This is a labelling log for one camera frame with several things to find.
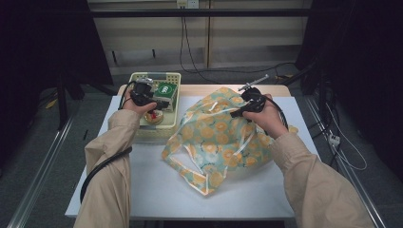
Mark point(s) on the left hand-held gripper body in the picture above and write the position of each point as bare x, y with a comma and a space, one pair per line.
142, 91

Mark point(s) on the metal floor rail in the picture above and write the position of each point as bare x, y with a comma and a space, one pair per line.
41, 171
351, 177

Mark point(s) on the round orange red snack packet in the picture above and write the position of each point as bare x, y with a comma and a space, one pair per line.
154, 117

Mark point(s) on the white power strip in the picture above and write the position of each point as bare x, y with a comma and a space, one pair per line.
334, 139

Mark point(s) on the black metal stand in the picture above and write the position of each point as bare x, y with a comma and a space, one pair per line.
321, 91
62, 101

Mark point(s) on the square green white box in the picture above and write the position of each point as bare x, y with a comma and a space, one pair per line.
166, 91

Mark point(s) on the person's left hand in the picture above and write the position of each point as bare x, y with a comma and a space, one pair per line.
136, 109

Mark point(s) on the white table mat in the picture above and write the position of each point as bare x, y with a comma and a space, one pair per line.
164, 190

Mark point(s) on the white wall socket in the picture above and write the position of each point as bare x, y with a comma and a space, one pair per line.
187, 3

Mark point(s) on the pale yellow plastic basket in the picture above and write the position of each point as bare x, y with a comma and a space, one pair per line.
169, 118

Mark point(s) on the orange print cloth bag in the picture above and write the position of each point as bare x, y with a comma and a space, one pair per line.
212, 139

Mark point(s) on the black horizontal bar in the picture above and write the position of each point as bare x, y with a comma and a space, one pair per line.
221, 13

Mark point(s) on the person's right hand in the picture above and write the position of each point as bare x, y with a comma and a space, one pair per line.
271, 118

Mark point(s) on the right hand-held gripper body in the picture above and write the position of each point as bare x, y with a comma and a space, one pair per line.
255, 101

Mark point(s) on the wooden table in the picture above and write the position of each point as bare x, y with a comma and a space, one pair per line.
202, 90

